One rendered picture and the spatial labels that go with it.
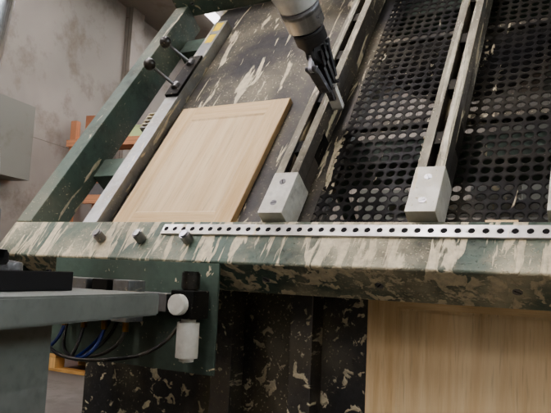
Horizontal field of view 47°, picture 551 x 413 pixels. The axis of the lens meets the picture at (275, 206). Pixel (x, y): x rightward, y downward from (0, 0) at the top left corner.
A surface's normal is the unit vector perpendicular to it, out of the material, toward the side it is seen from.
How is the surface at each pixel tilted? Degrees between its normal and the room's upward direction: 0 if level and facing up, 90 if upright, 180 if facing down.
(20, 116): 90
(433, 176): 54
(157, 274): 90
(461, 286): 144
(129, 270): 90
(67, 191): 90
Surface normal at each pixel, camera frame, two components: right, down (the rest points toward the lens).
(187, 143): -0.36, -0.68
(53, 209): 0.87, -0.01
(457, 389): -0.48, -0.11
